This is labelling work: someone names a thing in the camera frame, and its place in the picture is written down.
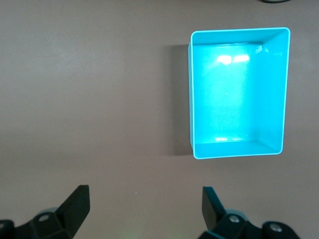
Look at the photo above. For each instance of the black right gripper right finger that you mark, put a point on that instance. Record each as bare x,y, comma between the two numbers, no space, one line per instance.
236,224

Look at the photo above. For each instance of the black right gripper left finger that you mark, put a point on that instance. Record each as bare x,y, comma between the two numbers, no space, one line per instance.
49,224

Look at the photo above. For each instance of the teal plastic bin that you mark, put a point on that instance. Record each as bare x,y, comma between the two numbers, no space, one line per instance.
236,99

